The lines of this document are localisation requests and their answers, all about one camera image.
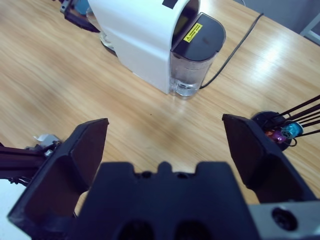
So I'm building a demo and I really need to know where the black capsule holder with rods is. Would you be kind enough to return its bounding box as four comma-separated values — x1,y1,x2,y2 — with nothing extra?
251,94,320,152

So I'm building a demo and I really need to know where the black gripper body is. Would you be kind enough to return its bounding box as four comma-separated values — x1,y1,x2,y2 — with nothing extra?
58,0,76,13

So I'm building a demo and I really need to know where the clear water tank dark lid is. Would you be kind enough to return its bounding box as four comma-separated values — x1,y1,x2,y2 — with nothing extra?
169,12,227,101

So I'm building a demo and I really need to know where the purple coffee capsule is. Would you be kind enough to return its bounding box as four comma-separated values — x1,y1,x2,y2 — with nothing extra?
272,129,288,143

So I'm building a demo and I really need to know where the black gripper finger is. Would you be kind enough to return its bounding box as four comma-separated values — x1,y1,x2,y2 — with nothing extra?
221,113,318,205
7,118,110,240
63,9,101,33

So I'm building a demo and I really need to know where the teal coffee capsule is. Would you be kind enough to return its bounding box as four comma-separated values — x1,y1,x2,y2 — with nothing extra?
281,121,305,138

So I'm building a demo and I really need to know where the clear drinking glass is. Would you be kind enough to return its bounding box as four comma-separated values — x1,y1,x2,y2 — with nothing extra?
86,7,116,51

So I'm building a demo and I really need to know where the grey metal frame leg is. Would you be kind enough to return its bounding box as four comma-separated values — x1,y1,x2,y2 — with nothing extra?
299,17,320,46

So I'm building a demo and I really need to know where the black coffee machine power cable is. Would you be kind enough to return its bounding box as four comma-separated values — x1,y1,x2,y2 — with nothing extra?
199,12,265,89

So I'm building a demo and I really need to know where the white capsule coffee machine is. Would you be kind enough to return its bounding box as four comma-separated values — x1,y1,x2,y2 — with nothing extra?
87,0,203,95

